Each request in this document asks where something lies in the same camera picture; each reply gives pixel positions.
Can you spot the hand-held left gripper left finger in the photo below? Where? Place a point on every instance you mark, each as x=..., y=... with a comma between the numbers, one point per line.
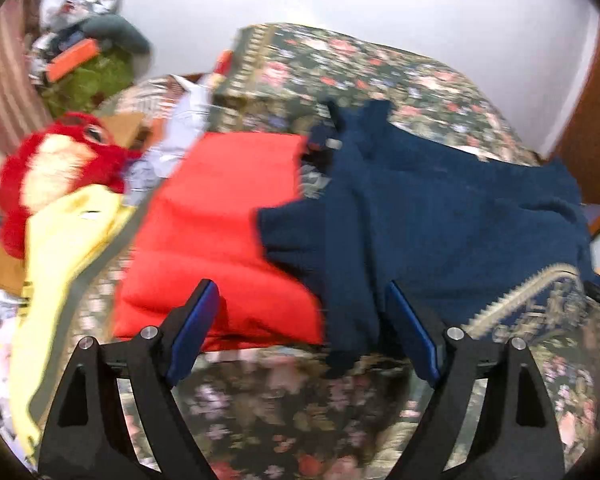
x=195, y=330

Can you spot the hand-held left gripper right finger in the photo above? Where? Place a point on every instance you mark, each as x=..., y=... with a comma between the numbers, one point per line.
x=415, y=335

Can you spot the navy patterned hoodie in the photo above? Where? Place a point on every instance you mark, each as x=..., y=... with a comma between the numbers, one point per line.
x=430, y=210

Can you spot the red folded garment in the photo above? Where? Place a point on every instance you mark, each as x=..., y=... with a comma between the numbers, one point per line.
x=205, y=220

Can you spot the yellow garment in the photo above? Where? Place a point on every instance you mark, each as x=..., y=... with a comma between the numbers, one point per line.
x=60, y=260

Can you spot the brown wooden door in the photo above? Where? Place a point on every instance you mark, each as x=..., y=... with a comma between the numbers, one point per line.
x=590, y=135

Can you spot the brown cardboard box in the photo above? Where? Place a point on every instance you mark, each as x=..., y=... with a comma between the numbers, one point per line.
x=125, y=127

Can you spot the red plush toy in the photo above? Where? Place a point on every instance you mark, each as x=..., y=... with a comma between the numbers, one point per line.
x=15, y=210

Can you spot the white patterned cloth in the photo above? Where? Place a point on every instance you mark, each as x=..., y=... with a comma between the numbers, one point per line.
x=190, y=110

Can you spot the floral bedspread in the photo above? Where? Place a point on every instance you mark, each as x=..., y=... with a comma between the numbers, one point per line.
x=380, y=75

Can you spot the orange toy part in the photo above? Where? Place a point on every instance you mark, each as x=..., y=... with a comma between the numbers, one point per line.
x=70, y=60

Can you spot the striped curtain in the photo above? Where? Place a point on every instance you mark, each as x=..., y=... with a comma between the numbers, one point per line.
x=5, y=85

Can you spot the grey plush toy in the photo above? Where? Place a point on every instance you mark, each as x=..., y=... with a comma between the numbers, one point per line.
x=115, y=30

